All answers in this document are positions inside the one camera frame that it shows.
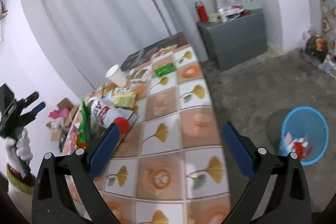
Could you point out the pale green basket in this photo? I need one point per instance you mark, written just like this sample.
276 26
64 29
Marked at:
252 3

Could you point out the person's left hand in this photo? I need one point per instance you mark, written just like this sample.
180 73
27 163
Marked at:
22 150

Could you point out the grey cabinet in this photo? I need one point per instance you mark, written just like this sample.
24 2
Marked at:
233 40

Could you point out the grey curtain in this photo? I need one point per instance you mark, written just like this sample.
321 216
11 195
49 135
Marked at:
105 3

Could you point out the red thermos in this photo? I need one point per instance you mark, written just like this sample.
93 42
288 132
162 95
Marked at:
202 12

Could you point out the white paper cup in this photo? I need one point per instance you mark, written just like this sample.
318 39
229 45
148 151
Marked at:
116 75

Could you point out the yellow snack packet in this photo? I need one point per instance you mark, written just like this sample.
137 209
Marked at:
123 99

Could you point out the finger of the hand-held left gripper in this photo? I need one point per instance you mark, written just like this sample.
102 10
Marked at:
36 108
30 98

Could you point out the dark printed box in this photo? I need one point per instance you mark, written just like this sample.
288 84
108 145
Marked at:
315 48

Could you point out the person's left forearm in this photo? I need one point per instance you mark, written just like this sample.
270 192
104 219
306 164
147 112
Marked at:
19 182

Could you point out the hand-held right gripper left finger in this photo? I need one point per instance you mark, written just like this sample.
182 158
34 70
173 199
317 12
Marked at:
105 150

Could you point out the small green snack packet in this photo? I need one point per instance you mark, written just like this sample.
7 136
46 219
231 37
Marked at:
164 69

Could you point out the white plate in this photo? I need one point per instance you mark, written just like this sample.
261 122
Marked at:
235 12

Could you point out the white bottle red cap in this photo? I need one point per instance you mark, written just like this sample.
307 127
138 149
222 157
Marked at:
105 113

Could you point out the small green box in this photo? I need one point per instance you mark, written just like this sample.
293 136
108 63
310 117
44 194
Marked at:
214 17

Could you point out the dark printed sheet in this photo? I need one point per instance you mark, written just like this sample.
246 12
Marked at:
157 47

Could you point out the cardboard box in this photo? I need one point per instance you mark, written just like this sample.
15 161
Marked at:
64 104

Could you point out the patterned rolled sheet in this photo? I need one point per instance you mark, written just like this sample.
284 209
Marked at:
325 3

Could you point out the blue plastic wastebasket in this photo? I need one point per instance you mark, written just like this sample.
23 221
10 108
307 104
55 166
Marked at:
319 140

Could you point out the tall green foil packet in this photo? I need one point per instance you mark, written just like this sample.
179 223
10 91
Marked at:
85 121

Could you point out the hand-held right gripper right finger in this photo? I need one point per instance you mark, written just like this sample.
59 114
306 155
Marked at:
237 150

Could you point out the small white bottle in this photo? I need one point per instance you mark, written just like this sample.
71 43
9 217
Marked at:
223 15

